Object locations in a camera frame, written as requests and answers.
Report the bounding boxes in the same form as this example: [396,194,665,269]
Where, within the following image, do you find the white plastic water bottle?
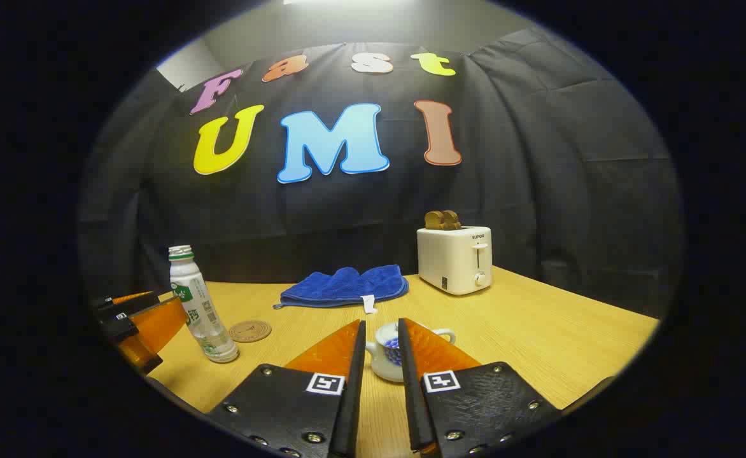
[168,245,240,364]

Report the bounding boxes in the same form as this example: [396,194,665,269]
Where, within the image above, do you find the white toaster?
[417,225,493,296]

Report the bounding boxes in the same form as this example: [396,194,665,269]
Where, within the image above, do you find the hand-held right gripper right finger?
[397,318,561,458]

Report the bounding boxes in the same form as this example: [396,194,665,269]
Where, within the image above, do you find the black backdrop cloth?
[79,29,684,319]

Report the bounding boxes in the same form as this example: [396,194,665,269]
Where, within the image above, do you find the round wooden coaster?
[229,320,272,343]

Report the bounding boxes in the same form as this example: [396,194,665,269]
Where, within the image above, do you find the blue towel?
[273,265,410,314]

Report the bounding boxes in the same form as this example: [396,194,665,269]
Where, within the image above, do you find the white blue teacup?
[365,321,457,383]

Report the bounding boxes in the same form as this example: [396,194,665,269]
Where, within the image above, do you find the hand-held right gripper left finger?
[208,320,367,458]

